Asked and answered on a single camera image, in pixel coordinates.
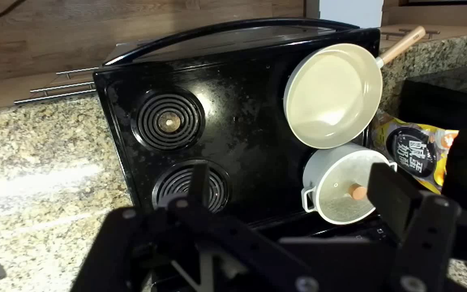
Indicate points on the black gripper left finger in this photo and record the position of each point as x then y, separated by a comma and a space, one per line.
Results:
200, 184

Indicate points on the yellow black snack bag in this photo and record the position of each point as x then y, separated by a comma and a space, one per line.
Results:
417, 148

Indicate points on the white pot with lid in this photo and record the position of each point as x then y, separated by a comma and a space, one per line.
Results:
336, 184

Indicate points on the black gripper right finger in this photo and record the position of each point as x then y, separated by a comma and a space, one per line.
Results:
394, 195

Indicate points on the black electric stove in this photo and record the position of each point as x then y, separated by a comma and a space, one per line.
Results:
214, 97

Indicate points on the cream frying pan wooden handle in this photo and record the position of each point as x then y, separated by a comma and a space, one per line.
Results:
334, 93

